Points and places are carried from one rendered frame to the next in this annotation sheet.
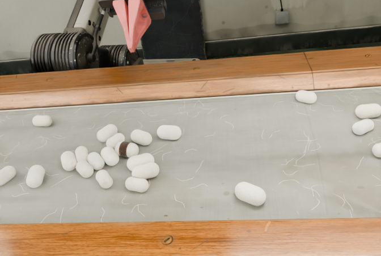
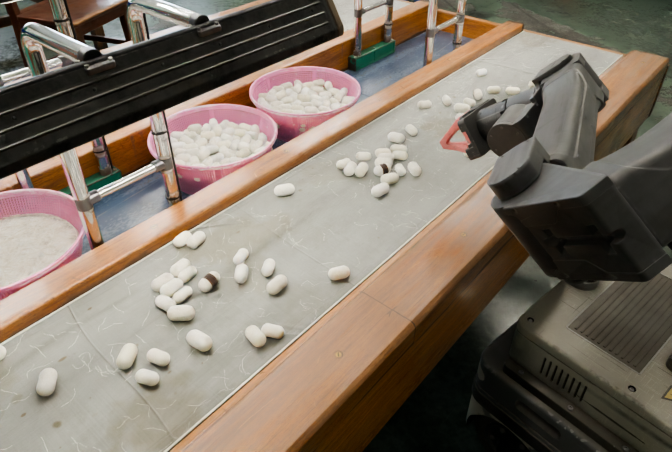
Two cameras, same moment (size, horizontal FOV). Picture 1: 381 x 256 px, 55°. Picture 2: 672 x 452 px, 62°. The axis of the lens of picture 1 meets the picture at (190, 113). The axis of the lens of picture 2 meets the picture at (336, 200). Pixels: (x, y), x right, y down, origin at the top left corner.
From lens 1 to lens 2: 1.14 m
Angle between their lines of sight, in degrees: 93
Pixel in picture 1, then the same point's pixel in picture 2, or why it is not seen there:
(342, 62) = (352, 325)
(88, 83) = not seen: hidden behind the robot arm
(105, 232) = (314, 139)
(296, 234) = (241, 179)
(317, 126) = (303, 258)
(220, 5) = not seen: outside the picture
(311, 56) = (392, 316)
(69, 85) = not seen: hidden behind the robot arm
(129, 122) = (426, 187)
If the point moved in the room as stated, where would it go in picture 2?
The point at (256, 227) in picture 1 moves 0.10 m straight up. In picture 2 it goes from (259, 172) to (254, 125)
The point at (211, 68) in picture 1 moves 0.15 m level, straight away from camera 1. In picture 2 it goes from (452, 243) to (545, 282)
